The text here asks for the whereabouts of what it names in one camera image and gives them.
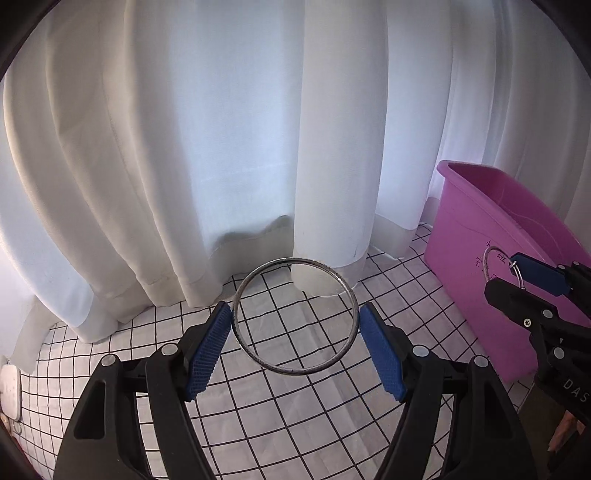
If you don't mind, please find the white curtain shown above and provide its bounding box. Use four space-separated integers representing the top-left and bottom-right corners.
1 1 590 342

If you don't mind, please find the white power strip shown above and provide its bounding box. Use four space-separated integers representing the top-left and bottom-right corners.
1 364 22 421

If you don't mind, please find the small silver ring bracelet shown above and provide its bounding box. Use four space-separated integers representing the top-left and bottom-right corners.
481 245 525 291

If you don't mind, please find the pink plastic bin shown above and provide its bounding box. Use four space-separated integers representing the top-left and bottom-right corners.
425 161 590 382

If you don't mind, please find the person right hand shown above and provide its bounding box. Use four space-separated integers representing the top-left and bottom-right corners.
547 411 585 453

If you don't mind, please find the large silver bangle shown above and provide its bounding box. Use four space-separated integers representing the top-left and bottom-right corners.
231 257 361 377

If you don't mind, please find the white black grid bedsheet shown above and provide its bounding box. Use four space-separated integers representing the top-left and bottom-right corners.
10 225 483 479

